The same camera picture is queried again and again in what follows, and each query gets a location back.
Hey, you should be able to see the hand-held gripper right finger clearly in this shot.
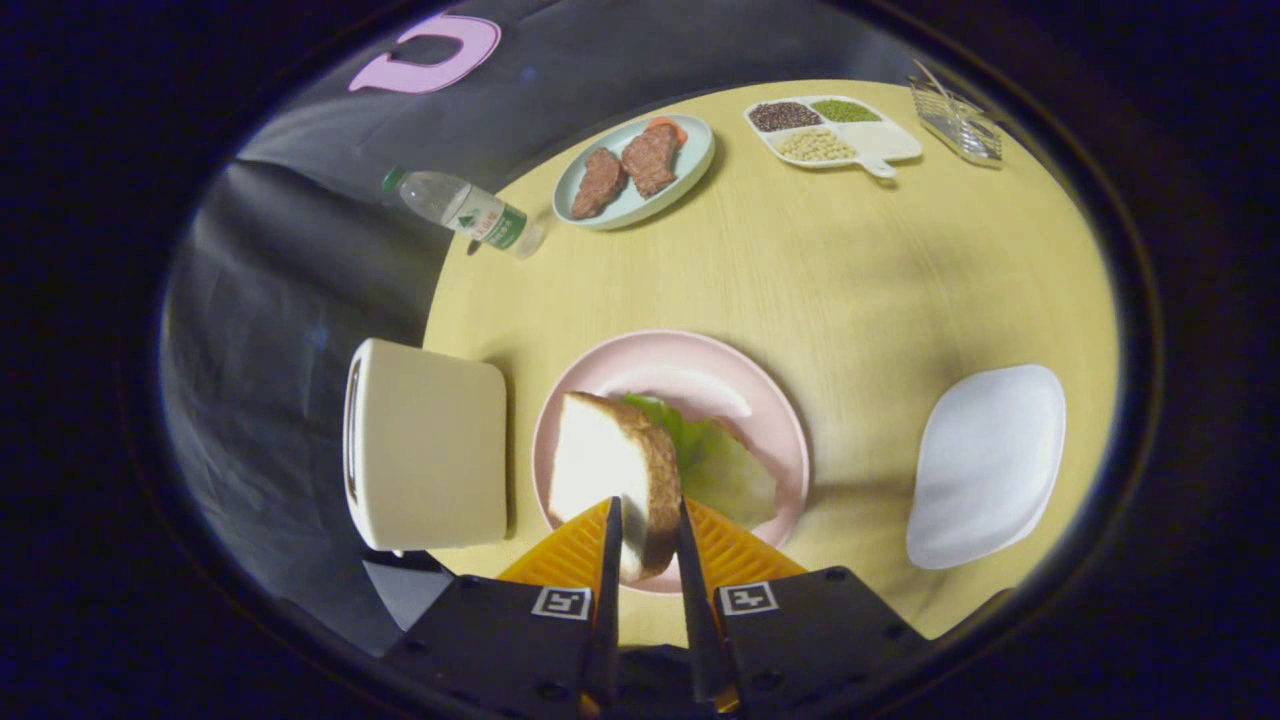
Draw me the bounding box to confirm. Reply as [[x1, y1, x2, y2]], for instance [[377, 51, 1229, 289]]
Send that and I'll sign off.
[[675, 497, 931, 716]]

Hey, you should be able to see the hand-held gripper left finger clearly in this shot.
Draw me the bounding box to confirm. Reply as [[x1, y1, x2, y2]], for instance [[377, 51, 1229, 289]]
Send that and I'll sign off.
[[383, 496, 624, 716]]

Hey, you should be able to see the green lettuce leaf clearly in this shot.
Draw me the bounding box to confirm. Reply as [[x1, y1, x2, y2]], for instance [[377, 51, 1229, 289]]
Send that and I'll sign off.
[[622, 392, 779, 531]]

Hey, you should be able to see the thick crusted bread slice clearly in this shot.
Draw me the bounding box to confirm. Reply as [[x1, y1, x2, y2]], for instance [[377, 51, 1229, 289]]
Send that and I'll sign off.
[[547, 391, 684, 583]]

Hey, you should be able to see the cream white toaster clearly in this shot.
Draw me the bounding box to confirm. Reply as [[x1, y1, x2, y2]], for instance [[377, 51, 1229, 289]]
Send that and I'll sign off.
[[343, 338, 509, 552]]

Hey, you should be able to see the pink round plate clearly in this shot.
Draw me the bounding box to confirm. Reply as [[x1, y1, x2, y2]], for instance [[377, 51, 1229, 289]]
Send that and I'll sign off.
[[531, 330, 811, 595]]

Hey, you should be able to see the white square plate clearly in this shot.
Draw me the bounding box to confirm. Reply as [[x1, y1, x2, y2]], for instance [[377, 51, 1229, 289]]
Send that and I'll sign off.
[[906, 364, 1068, 571]]

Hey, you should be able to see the clear plastic water bottle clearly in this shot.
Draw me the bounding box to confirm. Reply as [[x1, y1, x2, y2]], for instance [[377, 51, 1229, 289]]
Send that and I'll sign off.
[[381, 166, 546, 260]]

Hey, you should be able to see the brown steak piece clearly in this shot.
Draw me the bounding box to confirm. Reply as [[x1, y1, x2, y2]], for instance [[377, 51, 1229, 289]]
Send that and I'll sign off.
[[570, 148, 628, 220], [621, 123, 681, 198]]

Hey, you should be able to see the light blue oval plate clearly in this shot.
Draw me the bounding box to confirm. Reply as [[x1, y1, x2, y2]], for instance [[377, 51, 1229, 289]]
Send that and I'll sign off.
[[552, 113, 716, 231]]

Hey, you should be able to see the black backdrop cloth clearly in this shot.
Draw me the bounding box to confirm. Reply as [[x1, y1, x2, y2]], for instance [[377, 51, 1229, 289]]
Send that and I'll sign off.
[[160, 0, 931, 651]]

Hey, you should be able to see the pile of yellow beans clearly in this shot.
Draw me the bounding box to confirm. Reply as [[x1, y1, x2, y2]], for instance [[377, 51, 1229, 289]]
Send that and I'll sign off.
[[775, 128, 859, 163]]

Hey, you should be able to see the pile of dark brown beans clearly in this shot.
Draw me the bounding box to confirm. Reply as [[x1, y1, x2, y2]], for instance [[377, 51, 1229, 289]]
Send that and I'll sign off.
[[748, 101, 824, 133]]

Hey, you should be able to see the white divided dish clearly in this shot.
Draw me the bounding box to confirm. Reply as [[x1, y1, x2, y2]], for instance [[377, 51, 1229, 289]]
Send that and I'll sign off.
[[743, 95, 923, 179]]

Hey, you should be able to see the pile of green beans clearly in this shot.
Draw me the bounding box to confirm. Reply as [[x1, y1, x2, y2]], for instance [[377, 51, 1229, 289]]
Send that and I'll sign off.
[[810, 98, 882, 124]]

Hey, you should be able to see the wire mesh cutlery holder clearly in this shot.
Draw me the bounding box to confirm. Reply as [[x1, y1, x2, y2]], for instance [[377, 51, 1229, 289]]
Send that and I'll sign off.
[[908, 75, 1004, 167]]

